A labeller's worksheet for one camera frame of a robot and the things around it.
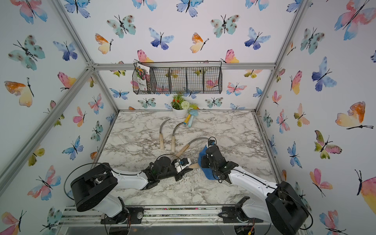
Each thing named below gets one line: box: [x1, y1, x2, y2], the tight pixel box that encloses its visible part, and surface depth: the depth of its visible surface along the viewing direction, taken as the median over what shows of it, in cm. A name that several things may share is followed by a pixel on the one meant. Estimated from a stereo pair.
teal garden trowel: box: [188, 109, 199, 128], surface depth 117 cm
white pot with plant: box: [170, 94, 199, 119], surface depth 109 cm
